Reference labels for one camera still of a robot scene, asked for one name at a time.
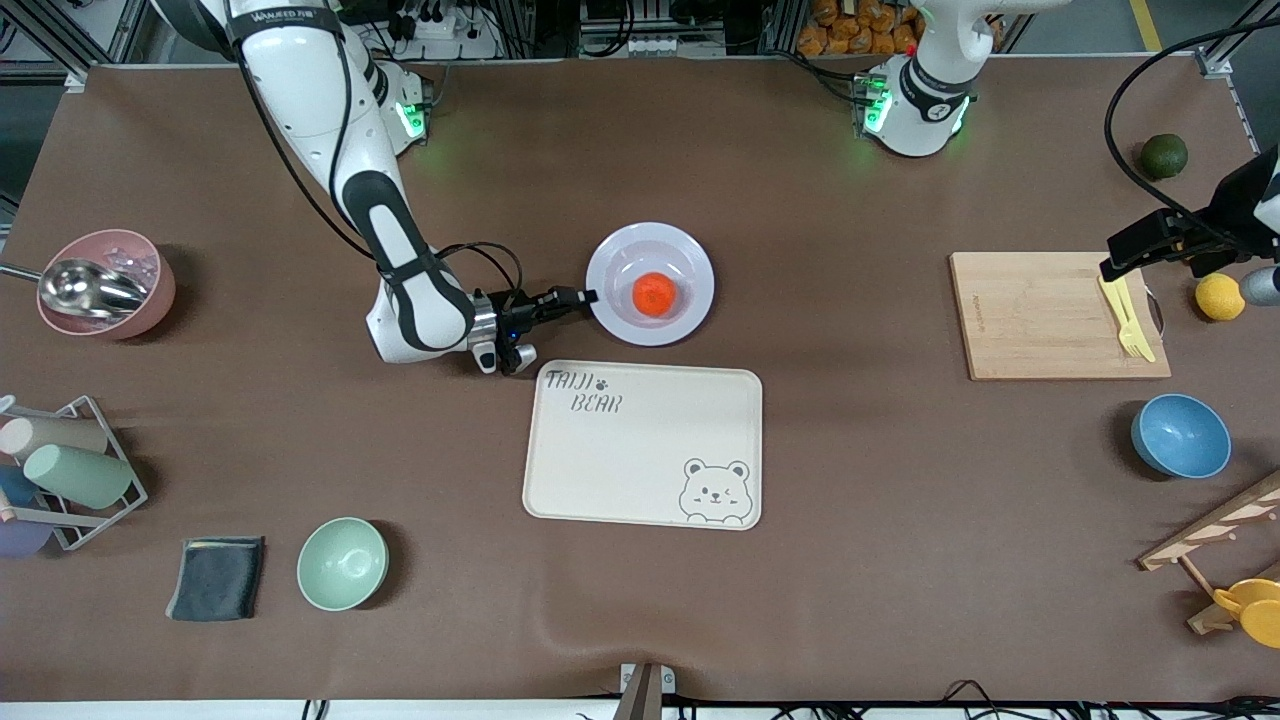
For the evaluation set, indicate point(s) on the clear ice cube pile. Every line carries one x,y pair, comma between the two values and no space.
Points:
140,262

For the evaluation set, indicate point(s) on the dark blue cup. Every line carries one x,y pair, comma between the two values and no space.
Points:
15,487

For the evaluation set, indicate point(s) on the beige cup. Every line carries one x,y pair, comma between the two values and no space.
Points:
55,435

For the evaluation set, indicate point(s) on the mint green cup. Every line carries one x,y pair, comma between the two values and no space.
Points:
80,476

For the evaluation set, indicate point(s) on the pale lavender round plate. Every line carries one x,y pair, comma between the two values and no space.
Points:
620,310

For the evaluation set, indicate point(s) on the mint green bowl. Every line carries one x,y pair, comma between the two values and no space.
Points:
342,564

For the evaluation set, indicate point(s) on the cream bear print tray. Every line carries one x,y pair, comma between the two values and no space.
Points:
640,460

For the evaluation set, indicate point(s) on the purple cup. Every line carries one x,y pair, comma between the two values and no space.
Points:
20,540

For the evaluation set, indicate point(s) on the wooden peg rack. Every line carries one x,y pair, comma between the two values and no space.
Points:
1215,525

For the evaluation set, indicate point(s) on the wooden cutting board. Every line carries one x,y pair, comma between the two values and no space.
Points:
1040,320

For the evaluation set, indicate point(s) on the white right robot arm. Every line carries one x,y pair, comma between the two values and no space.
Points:
300,100

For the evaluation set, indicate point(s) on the pile of orange fruit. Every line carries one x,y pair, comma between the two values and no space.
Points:
850,35

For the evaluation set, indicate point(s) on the dark green lime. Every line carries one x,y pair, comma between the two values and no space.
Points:
1164,156

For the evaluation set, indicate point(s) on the pink bowl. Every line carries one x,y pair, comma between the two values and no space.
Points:
150,312

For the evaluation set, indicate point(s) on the blue bowl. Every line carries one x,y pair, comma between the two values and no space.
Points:
1181,436

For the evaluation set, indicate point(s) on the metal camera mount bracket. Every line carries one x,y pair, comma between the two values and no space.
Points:
642,690

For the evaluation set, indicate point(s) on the yellow plastic fork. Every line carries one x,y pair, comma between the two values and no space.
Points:
1128,335

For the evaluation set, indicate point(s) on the shiny metal scoop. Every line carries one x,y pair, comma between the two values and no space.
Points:
90,285

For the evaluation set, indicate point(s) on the yellow lemon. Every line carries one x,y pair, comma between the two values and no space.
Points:
1218,298

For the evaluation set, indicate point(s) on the dark grey folded cloth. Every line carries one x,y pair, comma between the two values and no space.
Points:
215,578

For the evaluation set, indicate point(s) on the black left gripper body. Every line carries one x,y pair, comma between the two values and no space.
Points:
1232,201

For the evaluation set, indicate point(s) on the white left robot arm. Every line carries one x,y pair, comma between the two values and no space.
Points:
915,125

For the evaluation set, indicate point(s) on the white power strip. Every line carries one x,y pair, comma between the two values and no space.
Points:
440,35

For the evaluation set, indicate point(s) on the yellow mug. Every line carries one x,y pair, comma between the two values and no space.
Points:
1260,615

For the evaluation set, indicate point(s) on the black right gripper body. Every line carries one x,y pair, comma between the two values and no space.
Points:
516,313

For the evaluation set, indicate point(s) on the aluminium frame profile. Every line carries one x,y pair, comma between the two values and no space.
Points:
1215,65
75,77

